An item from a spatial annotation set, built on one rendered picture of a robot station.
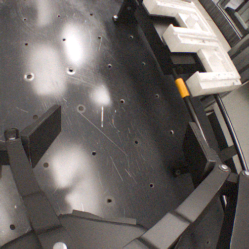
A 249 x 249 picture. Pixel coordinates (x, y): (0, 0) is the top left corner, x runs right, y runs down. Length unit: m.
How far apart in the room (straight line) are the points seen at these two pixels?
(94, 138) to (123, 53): 0.27
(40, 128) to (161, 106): 0.42
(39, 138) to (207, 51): 0.40
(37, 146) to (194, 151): 0.13
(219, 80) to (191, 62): 0.09
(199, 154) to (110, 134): 0.33
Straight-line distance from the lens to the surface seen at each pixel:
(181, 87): 0.43
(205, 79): 0.38
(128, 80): 0.55
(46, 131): 0.18
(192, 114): 0.41
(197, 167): 0.17
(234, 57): 0.58
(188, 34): 0.45
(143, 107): 0.53
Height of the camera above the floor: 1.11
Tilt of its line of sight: 61 degrees down
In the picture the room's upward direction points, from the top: 45 degrees clockwise
